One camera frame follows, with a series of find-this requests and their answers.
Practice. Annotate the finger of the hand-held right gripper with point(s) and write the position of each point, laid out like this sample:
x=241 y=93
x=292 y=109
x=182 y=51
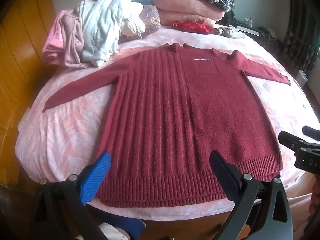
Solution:
x=311 y=132
x=288 y=140

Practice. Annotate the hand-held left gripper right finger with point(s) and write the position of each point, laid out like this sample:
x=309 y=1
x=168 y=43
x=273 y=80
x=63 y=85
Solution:
x=225 y=177

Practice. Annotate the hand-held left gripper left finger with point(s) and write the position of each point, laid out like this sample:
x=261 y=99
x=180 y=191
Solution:
x=96 y=177

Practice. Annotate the dark red knit sweater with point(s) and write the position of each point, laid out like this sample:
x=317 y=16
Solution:
x=175 y=120

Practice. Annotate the pink patterned bed sheet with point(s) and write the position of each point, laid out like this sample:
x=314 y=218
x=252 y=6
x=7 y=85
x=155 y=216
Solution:
x=62 y=135

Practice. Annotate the dark patterned bag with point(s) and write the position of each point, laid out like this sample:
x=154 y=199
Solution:
x=271 y=40

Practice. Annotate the dark patterned curtain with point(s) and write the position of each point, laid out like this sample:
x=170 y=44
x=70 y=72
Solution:
x=302 y=30

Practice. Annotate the white box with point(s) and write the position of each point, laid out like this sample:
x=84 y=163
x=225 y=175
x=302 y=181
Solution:
x=248 y=30

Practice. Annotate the grey crumpled item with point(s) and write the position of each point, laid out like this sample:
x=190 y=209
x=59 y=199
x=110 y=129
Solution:
x=228 y=31

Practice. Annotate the mauve garment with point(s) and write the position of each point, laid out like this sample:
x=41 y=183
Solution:
x=72 y=40

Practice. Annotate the light pink garment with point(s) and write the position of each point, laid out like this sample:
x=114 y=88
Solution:
x=52 y=43

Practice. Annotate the white ribbed garment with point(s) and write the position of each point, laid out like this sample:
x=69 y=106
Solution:
x=102 y=30

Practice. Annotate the red pouch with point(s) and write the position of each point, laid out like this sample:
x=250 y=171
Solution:
x=193 y=26

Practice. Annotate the cream garment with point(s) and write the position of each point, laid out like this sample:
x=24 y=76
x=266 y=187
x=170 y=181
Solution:
x=131 y=28

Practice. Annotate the purple patterned cloth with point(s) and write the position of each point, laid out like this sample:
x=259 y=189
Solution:
x=151 y=20

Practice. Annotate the folded pink blanket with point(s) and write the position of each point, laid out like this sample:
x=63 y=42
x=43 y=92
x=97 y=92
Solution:
x=180 y=7

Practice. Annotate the wooden bed frame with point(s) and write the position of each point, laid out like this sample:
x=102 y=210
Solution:
x=190 y=226

